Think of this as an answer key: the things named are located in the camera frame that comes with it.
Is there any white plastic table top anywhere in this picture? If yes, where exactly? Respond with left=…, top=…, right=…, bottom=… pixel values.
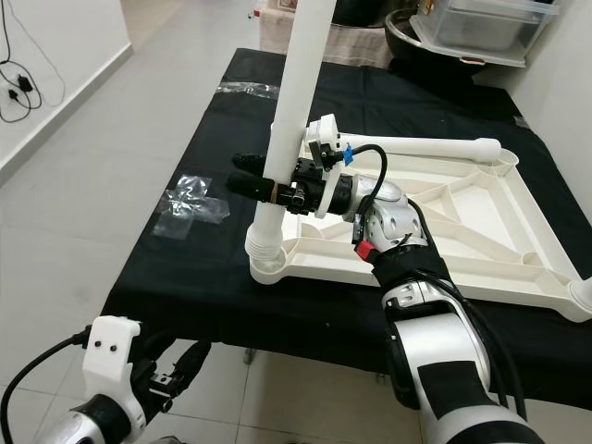
left=245, top=129, right=592, bottom=311

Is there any beige cloth covered bench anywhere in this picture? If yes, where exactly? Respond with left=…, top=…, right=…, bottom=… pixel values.
left=259, top=7, right=389, bottom=68

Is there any clear plastic storage box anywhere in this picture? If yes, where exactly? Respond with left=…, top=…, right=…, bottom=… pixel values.
left=410, top=0, right=561, bottom=68

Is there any black wok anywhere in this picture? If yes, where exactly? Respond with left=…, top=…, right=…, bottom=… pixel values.
left=384, top=11, right=473, bottom=75

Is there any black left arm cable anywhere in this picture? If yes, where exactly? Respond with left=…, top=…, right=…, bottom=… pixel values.
left=0, top=333, right=93, bottom=444

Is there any large clear tape patch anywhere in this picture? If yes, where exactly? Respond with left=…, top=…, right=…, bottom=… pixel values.
left=162, top=174, right=232, bottom=240

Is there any narrow clear tape strip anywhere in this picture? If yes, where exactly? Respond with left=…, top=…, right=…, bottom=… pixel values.
left=216, top=81, right=280, bottom=100

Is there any black plastic bag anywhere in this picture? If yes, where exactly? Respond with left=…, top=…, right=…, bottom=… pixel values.
left=333, top=0, right=389, bottom=27

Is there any black tablecloth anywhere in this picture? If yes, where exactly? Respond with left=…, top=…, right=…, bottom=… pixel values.
left=102, top=46, right=592, bottom=408

